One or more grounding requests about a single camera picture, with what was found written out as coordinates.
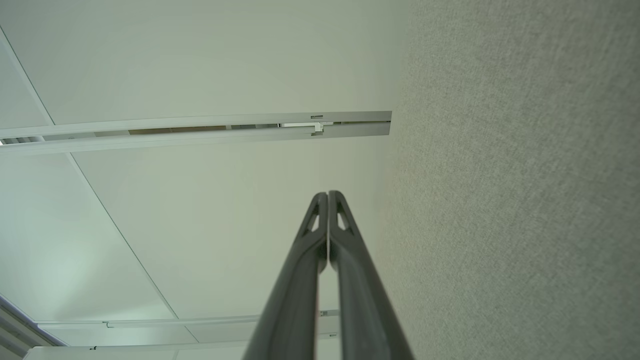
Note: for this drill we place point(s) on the grey aluminium wall profile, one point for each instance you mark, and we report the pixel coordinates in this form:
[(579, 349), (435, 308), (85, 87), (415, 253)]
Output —
[(25, 330)]

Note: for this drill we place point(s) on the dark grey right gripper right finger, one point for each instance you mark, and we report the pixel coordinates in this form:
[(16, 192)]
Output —
[(362, 300)]

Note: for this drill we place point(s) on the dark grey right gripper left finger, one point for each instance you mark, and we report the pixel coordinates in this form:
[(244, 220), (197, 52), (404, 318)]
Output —
[(292, 300)]

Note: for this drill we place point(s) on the white ceiling rail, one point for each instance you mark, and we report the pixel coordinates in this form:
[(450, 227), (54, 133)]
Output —
[(200, 121), (150, 321)]

